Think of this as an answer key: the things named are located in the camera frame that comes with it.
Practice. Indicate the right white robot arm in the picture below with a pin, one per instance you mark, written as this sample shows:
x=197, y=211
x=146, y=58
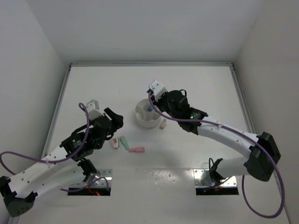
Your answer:
x=258, y=153

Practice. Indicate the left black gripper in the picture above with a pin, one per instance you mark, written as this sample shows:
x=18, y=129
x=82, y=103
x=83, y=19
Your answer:
x=117, y=122

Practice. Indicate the metal base plate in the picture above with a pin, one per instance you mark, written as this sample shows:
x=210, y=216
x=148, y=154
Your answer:
x=203, y=181
x=101, y=183

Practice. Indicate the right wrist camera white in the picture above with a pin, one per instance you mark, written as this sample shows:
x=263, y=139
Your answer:
x=156, y=90

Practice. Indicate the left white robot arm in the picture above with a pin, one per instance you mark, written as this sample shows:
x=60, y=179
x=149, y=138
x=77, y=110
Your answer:
x=66, y=164

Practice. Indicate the white round divided organizer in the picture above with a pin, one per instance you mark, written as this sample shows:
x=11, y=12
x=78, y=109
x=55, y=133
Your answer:
x=144, y=118

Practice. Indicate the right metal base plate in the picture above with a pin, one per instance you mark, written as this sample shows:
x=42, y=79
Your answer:
x=203, y=181

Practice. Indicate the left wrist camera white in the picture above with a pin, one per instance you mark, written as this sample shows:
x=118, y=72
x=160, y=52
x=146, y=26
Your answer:
x=93, y=110

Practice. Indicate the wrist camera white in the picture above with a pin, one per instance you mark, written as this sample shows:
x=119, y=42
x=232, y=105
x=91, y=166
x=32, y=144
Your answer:
x=156, y=90
x=93, y=110

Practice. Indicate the pink highlighter marker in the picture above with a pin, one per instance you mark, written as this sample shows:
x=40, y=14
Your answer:
x=136, y=150

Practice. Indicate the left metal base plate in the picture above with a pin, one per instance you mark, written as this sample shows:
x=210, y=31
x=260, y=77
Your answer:
x=101, y=183

